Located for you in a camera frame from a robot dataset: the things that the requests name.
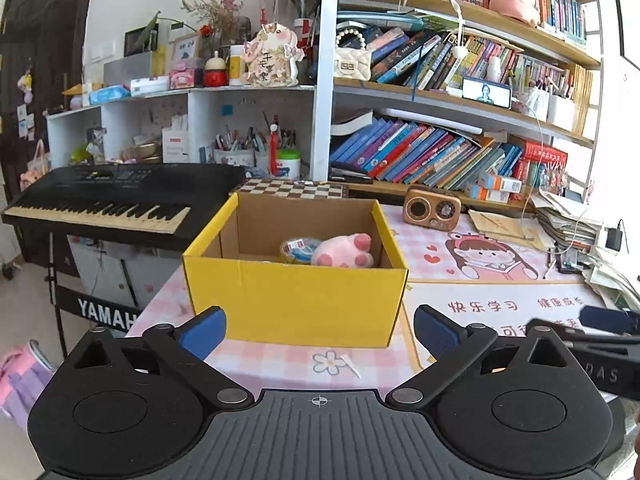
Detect red boxed book set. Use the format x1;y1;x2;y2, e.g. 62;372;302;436
510;135;569;196

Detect white box red label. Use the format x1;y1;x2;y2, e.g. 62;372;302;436
161;127;191;163

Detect white thermos bottle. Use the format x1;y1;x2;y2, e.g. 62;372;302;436
229;45;246;86

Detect pen holder with pens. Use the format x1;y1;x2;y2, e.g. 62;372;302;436
214;127;256;166

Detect middle row of books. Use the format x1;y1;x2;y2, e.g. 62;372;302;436
370;27;523;92

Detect phone showing video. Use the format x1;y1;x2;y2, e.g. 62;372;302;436
461;76;513;110

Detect dried flower bouquet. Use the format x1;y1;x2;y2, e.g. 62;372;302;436
181;0;244;46

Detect small picture frame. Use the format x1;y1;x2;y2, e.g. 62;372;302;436
172;32;201;61

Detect loose white papers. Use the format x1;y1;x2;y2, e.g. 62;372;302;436
582;247;640;311

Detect brown retro radio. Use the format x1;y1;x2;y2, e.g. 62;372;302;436
402;185;462;227

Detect keyboard stand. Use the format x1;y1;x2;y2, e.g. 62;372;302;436
47;240;141;361

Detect pink tin box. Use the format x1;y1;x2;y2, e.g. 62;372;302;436
169;67;205;91

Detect white quilted handbag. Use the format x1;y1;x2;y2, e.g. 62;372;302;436
334;27;373;82

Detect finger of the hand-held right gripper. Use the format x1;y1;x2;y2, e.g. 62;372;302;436
525;317;590;346
579;305;640;337

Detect light blue wipes pack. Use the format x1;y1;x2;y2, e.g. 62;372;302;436
89;85;132;106

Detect checkered chess board box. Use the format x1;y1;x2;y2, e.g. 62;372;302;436
230;177;350;201

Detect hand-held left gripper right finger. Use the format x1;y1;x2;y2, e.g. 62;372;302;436
385;304;596;408

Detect white bookshelf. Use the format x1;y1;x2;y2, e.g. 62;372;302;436
45;0;603;211

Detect black electronic keyboard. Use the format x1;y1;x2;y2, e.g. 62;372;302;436
1;162;247;251

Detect stack of papers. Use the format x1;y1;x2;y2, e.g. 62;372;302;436
530;187;603;253

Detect black stapler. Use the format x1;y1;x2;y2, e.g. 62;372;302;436
330;167;373;184

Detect dark wooden door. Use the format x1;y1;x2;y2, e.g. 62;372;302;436
0;0;98;271

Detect orange and white box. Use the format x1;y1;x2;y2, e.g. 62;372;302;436
465;182;511;204
477;172;523;193

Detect pink plush pig toy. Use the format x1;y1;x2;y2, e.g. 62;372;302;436
311;232;376;268

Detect tan paper envelopes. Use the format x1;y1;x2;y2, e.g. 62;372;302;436
467;209;551;251

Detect white jar green lid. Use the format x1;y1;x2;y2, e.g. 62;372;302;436
276;149;302;181

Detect white tissue pack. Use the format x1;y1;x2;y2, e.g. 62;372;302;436
130;76;171;97

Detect red round bottle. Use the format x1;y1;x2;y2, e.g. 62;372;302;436
202;51;231;88

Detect yellow tape roll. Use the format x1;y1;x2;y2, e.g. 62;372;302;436
279;237;323;265

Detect black power adapter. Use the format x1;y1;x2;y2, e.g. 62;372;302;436
605;220;626;251

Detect white desk organiser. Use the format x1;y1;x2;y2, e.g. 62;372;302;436
525;72;576;131

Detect white cable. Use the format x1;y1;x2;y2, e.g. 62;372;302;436
517;100;601;261

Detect black picture frame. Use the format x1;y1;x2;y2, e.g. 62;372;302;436
124;25;158;57

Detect grey storage box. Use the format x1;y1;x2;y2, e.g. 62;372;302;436
104;52;166;81

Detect row of colourful books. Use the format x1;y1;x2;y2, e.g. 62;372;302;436
330;117;523;186

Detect yellow cardboard box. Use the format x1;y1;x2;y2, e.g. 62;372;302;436
181;192;410;350

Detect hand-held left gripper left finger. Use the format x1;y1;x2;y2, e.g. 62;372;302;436
50;306;255;408

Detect pink purple school bag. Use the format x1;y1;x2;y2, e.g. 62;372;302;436
0;340;56;431

